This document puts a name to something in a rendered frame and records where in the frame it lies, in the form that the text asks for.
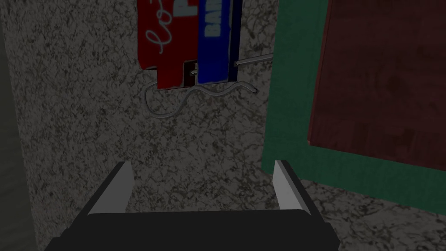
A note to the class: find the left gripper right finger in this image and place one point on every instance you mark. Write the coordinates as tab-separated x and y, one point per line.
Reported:
287	195

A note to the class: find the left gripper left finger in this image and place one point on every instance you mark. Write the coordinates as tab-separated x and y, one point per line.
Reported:
115	195

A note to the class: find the brown wooden panel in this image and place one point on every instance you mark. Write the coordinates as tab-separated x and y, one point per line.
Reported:
379	76

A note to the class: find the blue book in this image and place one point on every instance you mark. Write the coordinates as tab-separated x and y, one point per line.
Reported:
213	52

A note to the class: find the red book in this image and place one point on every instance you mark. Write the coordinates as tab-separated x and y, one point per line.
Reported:
170	38

